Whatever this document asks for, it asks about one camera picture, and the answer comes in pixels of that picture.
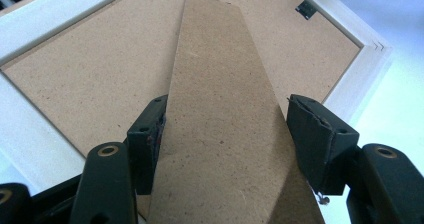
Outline white table sheet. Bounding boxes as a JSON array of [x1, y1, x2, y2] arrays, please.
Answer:
[[0, 0, 424, 224]]

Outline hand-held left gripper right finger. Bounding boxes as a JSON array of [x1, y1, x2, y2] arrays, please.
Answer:
[[285, 93, 360, 197]]

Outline wooden picture frame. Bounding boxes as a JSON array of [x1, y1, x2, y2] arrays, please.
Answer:
[[0, 0, 393, 224]]

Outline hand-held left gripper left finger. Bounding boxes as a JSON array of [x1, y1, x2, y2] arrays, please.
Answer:
[[126, 94, 168, 196]]

